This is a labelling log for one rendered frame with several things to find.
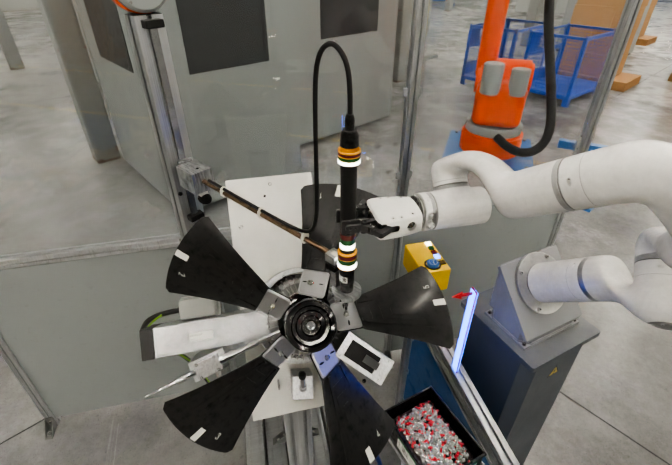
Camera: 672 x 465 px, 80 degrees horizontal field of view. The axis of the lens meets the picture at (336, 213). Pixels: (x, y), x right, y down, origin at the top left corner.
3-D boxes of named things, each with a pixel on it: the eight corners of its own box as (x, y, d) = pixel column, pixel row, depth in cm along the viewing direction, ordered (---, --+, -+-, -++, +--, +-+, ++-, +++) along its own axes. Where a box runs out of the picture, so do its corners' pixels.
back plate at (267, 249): (203, 430, 111) (202, 432, 110) (178, 186, 119) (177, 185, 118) (386, 390, 121) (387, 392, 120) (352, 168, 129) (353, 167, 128)
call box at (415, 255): (402, 266, 148) (404, 243, 142) (427, 262, 149) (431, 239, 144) (419, 297, 134) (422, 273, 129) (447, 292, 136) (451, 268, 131)
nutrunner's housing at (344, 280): (334, 300, 96) (334, 114, 72) (345, 291, 99) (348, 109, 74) (347, 308, 94) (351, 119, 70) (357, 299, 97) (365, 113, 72)
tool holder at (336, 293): (319, 289, 96) (318, 257, 91) (338, 274, 100) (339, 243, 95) (347, 308, 91) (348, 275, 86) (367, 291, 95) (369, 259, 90)
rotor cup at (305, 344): (281, 353, 101) (283, 365, 89) (273, 295, 103) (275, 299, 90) (337, 343, 104) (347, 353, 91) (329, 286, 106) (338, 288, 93)
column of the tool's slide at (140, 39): (224, 410, 203) (122, 13, 106) (237, 399, 208) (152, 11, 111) (232, 418, 199) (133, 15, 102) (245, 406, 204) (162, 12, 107)
